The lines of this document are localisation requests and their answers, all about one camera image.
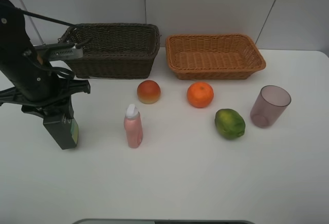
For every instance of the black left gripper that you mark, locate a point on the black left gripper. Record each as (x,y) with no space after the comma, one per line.
(57,103)

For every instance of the dark green pump bottle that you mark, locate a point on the dark green pump bottle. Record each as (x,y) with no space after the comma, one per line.
(63,127)

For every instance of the pink bottle white cap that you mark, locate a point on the pink bottle white cap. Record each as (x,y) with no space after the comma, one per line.
(133,126)

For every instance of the red yellow half fruit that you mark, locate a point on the red yellow half fruit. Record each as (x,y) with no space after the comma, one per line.
(148,92)

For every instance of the orange tangerine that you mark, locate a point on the orange tangerine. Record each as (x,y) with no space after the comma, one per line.
(200,94)

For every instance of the green lime fruit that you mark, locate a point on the green lime fruit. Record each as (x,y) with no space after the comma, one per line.
(229,123)

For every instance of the translucent purple plastic cup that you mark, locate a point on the translucent purple plastic cup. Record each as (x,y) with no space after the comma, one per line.
(269,106)

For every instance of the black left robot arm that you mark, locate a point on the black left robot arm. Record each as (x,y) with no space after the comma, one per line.
(40,88)

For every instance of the dark brown wicker basket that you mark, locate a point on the dark brown wicker basket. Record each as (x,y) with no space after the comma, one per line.
(114,50)

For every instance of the light brown wicker basket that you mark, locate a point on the light brown wicker basket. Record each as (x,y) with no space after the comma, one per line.
(213,56)

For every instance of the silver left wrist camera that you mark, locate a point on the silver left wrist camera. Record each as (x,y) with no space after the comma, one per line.
(59,51)

